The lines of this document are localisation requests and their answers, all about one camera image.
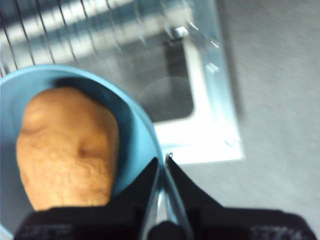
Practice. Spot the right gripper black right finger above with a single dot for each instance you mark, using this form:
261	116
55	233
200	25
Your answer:
237	225

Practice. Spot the blue bowl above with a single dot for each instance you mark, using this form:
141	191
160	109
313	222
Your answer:
135	130

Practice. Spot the glass oven door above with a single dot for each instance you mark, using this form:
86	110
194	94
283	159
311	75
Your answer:
200	140

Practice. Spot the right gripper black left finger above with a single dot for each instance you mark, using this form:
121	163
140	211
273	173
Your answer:
100	222

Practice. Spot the white Toshiba toaster oven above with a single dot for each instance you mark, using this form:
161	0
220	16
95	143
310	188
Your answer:
195	130

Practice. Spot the brown potato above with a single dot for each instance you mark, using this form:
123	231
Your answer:
67	150

